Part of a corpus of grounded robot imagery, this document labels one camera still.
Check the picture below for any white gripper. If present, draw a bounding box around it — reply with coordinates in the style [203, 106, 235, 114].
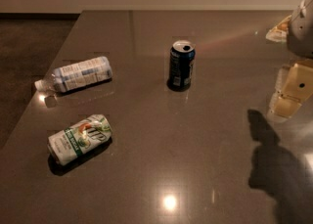
[265, 0, 313, 119]

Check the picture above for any blue pepsi can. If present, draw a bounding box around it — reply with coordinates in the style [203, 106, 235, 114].
[167, 40, 196, 91]

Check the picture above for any white green 7up can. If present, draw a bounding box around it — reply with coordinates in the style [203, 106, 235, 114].
[47, 114, 112, 166]

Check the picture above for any clear plastic water bottle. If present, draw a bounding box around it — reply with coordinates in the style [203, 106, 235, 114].
[34, 56, 112, 93]

